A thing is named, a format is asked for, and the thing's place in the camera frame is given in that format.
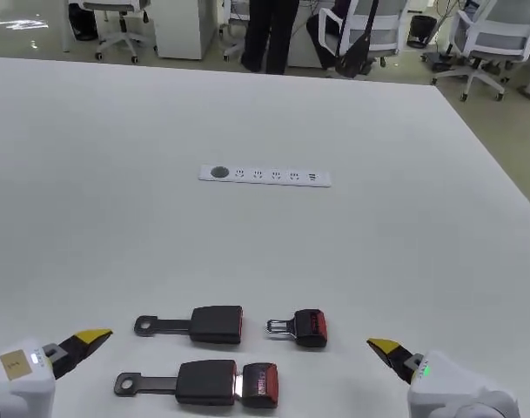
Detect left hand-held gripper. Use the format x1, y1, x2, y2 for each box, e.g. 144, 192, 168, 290
0, 328, 114, 418

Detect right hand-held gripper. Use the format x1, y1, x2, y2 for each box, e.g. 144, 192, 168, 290
366, 338, 520, 418

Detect black seat belt buckle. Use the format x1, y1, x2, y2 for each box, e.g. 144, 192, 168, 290
133, 305, 245, 345
113, 359, 240, 407

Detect white power strip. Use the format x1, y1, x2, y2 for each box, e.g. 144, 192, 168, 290
198, 164, 332, 189

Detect black hanging bag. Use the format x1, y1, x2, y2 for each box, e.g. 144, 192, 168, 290
333, 0, 379, 78

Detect white grey office chair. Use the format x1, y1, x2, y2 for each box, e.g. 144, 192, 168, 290
431, 0, 530, 103
80, 0, 151, 63
318, 0, 410, 69

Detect black waste bin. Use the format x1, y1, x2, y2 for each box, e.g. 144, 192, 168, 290
406, 15, 439, 50

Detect white desk cabinet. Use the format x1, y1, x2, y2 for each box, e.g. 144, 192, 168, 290
152, 0, 217, 61

